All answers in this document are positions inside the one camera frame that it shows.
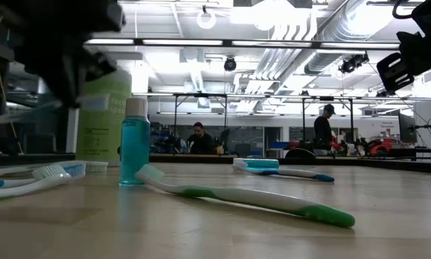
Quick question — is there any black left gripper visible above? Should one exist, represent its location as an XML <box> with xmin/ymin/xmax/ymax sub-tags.
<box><xmin>2</xmin><ymin>0</ymin><xmax>127</xmax><ymax>109</ymax></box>

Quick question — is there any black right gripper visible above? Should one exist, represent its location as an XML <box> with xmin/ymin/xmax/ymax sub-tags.
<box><xmin>376</xmin><ymin>30</ymin><xmax>431</xmax><ymax>95</ymax></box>

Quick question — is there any blue and white toothbrush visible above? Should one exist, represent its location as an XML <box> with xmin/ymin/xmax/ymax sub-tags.
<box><xmin>0</xmin><ymin>162</ymin><xmax>87</xmax><ymax>191</ymax></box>

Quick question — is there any green and white toothbrush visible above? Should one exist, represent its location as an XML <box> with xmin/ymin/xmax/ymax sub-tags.
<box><xmin>0</xmin><ymin>164</ymin><xmax>73</xmax><ymax>201</ymax></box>
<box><xmin>135</xmin><ymin>164</ymin><xmax>356</xmax><ymax>229</ymax></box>
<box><xmin>0</xmin><ymin>160</ymin><xmax>110</xmax><ymax>178</ymax></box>

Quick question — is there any blue mouthwash bottle white cap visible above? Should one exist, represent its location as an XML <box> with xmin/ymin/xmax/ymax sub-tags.
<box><xmin>119</xmin><ymin>97</ymin><xmax>152</xmax><ymax>186</ymax></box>
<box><xmin>235</xmin><ymin>158</ymin><xmax>280</xmax><ymax>171</ymax></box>

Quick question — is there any clear plastic bag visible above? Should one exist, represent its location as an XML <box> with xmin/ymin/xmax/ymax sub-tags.
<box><xmin>232</xmin><ymin>160</ymin><xmax>335</xmax><ymax>183</ymax></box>

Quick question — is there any black monitor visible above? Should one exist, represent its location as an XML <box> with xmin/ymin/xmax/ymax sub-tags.
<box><xmin>397</xmin><ymin>113</ymin><xmax>417</xmax><ymax>145</ymax></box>

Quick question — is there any red equipment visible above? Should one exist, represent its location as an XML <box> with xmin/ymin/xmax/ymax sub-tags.
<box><xmin>366</xmin><ymin>138</ymin><xmax>394</xmax><ymax>155</ymax></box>

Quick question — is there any person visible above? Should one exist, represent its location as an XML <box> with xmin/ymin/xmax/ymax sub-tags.
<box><xmin>313</xmin><ymin>104</ymin><xmax>342</xmax><ymax>156</ymax></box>
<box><xmin>186</xmin><ymin>122</ymin><xmax>215</xmax><ymax>155</ymax></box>

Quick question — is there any green disinfecting wipes canister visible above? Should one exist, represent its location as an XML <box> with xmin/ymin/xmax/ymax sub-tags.
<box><xmin>75</xmin><ymin>68</ymin><xmax>132</xmax><ymax>167</ymax></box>

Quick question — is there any long ceiling light bar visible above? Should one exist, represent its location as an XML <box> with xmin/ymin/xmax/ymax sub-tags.
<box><xmin>83</xmin><ymin>37</ymin><xmax>401</xmax><ymax>50</ymax></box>

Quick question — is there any silver ventilation duct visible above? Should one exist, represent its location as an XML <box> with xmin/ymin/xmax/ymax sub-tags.
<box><xmin>304</xmin><ymin>0</ymin><xmax>399</xmax><ymax>75</ymax></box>

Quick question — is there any yellow hanging cord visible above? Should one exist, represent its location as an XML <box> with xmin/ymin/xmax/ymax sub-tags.
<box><xmin>0</xmin><ymin>16</ymin><xmax>24</xmax><ymax>154</ymax></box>

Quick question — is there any white ring lamp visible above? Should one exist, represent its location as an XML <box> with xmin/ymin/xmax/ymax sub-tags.
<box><xmin>196</xmin><ymin>5</ymin><xmax>217</xmax><ymax>30</ymax></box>

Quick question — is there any black metal rig frame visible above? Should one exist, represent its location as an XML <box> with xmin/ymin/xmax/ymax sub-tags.
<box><xmin>171</xmin><ymin>92</ymin><xmax>356</xmax><ymax>156</ymax></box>

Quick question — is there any black ceiling camera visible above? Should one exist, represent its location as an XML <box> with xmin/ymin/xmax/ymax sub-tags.
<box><xmin>223</xmin><ymin>56</ymin><xmax>237</xmax><ymax>72</ymax></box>

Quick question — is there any black aluminium table frame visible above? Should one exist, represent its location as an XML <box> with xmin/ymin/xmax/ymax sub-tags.
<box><xmin>0</xmin><ymin>153</ymin><xmax>431</xmax><ymax>176</ymax></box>

